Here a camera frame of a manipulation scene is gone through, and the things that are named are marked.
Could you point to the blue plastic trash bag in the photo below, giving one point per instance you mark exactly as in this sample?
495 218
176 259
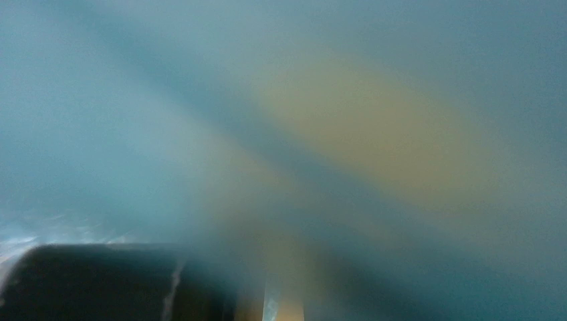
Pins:
104 125

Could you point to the yellow capybara trash bin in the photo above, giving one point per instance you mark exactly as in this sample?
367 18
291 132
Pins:
349 187

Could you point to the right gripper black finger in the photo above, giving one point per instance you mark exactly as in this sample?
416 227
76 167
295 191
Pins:
111 282

